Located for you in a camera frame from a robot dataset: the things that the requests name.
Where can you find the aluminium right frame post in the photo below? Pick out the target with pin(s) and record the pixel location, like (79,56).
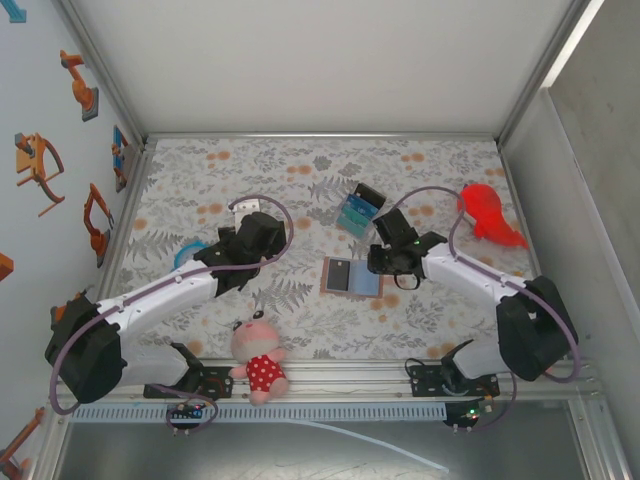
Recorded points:
(547,65)

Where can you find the aluminium left frame post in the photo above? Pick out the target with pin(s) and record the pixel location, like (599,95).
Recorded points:
(98,65)

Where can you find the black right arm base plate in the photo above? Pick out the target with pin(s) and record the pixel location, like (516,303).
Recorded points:
(425,380)

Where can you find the red plush toy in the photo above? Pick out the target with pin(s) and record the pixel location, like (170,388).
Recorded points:
(487,210)

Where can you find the left electronics board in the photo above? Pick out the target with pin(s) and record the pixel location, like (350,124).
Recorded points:
(186,412)

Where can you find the pink-framed blue picture book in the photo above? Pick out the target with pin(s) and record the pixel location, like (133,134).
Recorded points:
(365,280)

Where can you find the orange block sticker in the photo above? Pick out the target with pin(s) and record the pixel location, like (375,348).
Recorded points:
(5,267)

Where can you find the aluminium back frame rail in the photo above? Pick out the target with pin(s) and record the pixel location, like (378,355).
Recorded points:
(320,136)

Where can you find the blue card in box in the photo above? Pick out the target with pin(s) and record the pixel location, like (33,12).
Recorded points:
(356,204)

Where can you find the pink doll polka dot dress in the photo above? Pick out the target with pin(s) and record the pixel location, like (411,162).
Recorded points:
(260,372)

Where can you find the blue tape roll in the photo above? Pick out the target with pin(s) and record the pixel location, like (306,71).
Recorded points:
(181,255)

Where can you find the aluminium front frame rail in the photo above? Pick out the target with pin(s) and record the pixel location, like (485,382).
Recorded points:
(340,375)

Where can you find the floral table mat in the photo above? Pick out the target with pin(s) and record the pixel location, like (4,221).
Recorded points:
(300,320)

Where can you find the thin white plastic strip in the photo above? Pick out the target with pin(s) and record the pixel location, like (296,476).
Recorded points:
(380,441)

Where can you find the black card in box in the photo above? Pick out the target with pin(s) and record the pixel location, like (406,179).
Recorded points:
(371,196)

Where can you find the blue bracket wall sticker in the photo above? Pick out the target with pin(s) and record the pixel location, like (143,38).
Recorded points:
(17,12)

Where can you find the orange claw machine sticker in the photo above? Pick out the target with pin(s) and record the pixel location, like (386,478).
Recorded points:
(32,160)

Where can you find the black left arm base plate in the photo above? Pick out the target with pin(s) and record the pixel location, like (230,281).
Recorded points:
(220,382)

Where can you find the black credit card with chip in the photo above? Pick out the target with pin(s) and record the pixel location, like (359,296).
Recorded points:
(337,277)

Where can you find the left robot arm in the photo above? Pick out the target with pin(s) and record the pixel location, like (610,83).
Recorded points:
(160,295)

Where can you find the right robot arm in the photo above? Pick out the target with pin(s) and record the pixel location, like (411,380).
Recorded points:
(465,272)

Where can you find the aluminium left side rail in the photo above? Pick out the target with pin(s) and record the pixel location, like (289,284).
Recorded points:
(129,200)

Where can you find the teal and black box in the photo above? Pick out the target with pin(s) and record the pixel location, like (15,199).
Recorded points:
(361,212)

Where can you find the green card in box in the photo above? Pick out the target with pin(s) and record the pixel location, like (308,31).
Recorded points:
(356,216)

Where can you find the aluminium frame post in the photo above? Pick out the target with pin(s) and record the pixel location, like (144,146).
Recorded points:
(98,65)
(547,65)

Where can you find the right electronics board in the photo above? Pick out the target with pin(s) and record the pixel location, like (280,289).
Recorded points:
(467,415)

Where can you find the blue and orange sticker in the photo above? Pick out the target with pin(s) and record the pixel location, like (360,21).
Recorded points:
(120,150)

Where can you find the teal card in box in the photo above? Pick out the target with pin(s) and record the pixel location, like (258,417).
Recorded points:
(352,226)

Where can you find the electronics board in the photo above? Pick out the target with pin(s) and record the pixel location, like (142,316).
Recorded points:
(467,415)
(186,412)

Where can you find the aluminium frame rail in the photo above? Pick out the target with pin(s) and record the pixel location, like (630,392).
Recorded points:
(340,375)
(320,136)

